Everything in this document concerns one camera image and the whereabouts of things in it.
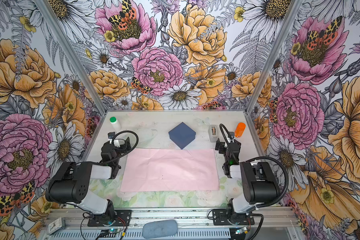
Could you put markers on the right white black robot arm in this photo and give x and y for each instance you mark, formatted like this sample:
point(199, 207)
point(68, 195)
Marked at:
point(258, 184)

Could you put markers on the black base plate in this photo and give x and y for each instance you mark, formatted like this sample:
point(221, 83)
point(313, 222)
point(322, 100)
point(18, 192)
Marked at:
point(121, 218)
point(224, 217)

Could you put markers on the pink wrapping paper sheet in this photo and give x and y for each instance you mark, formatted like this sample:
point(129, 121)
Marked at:
point(154, 170)

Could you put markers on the white bottle green cap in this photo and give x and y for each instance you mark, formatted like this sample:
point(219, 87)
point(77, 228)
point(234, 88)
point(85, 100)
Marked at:
point(115, 124)

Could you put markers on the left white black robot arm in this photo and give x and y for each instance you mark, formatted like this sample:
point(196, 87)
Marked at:
point(70, 185)

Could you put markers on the dark blue gift box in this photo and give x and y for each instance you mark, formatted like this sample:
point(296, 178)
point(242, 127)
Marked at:
point(182, 135)

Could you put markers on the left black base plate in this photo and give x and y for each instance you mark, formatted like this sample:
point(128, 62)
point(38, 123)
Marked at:
point(121, 218)

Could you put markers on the grey tape dispenser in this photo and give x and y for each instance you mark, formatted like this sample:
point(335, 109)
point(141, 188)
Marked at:
point(213, 133)

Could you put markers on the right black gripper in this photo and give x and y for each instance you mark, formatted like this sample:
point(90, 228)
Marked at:
point(228, 147)

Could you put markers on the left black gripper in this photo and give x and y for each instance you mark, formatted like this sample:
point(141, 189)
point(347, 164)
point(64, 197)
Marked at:
point(119, 145)

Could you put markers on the orange bottle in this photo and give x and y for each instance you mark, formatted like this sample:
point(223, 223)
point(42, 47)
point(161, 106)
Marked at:
point(239, 130)

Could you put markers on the aluminium front rail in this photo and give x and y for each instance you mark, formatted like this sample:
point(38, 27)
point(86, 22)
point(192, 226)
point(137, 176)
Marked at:
point(275, 216)

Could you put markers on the grey foam pad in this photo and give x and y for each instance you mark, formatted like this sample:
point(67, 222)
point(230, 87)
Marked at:
point(160, 229)

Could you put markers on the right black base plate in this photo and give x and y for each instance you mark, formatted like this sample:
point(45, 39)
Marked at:
point(224, 217)

